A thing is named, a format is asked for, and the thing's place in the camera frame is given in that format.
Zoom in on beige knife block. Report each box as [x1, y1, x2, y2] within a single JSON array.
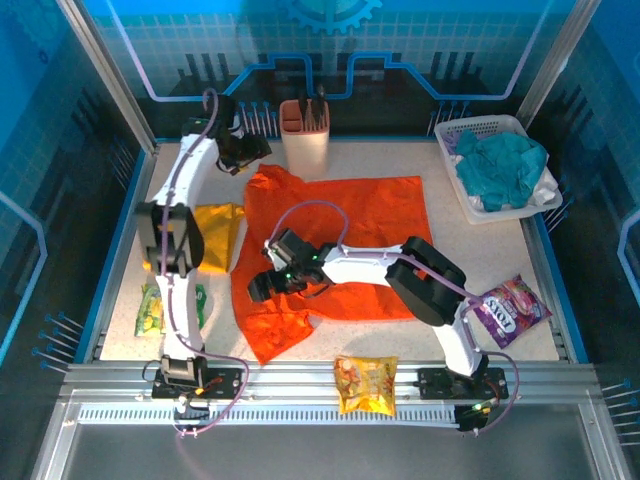
[[278, 98, 331, 182]]

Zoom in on aluminium frame post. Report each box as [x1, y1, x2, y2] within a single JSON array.
[[514, 0, 604, 136], [54, 0, 162, 154]]

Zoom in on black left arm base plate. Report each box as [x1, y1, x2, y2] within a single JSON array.
[[151, 367, 245, 401]]

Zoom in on yellow orange snack bag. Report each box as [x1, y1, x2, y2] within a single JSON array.
[[333, 353, 400, 416]]

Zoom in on black connector box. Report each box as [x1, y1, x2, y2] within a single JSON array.
[[454, 402, 494, 432], [172, 394, 211, 421]]

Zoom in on purple candy bag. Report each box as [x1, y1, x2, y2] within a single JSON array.
[[471, 273, 554, 350]]

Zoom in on orange t-shirt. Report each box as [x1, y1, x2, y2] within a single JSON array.
[[229, 163, 434, 365]]

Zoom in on yellow folded t-shirt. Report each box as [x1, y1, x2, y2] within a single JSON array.
[[142, 202, 246, 274]]

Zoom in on white slotted cable duct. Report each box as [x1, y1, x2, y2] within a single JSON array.
[[77, 403, 461, 427]]

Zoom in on teal t-shirt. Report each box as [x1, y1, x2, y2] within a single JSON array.
[[453, 128, 550, 214]]

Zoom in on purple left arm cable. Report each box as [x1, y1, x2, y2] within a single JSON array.
[[159, 88, 251, 441]]

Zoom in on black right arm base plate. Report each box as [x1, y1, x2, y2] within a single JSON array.
[[417, 367, 510, 401]]

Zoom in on green candy bag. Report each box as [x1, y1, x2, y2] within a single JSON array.
[[133, 282, 207, 337]]

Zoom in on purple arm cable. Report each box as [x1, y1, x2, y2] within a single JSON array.
[[269, 199, 521, 439], [159, 88, 251, 441]]

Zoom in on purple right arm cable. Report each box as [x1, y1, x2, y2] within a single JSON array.
[[269, 199, 521, 439]]

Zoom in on aluminium frame rail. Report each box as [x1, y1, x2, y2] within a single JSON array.
[[59, 359, 604, 399]]

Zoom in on black knife handle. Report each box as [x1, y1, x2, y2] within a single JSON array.
[[311, 83, 328, 129]]

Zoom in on white plastic basket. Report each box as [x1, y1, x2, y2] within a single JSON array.
[[433, 113, 565, 225]]

